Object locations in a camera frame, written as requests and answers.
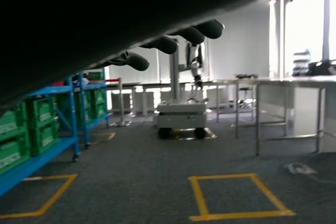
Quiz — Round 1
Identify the blue metal shelf rack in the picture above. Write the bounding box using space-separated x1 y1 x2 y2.
75 68 111 148
0 76 81 197

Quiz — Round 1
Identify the stainless steel workbench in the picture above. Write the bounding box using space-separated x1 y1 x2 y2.
254 74 336 157

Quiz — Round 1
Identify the green plastic crate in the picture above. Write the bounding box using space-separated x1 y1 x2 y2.
79 92 91 112
0 103 29 143
91 102 108 120
26 97 57 130
0 135 30 175
91 89 107 108
79 109 91 127
30 121 60 157

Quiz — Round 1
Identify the white desk row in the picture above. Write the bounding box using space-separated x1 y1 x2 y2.
106 83 174 117

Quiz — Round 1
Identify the yellow floor tape square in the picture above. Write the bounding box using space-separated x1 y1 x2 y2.
188 173 297 222

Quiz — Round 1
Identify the grey stacked equipment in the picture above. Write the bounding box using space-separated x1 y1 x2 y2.
292 49 311 77

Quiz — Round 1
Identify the black carry case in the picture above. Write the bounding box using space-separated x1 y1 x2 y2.
310 59 336 77

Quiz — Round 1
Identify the crumpled white plastic sheet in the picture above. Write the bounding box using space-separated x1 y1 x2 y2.
283 162 317 176

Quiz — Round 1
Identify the chrome stanchion post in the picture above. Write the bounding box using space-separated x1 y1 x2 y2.
114 77 132 127

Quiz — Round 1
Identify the steel frame table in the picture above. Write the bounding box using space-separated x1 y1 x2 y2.
212 76 289 139

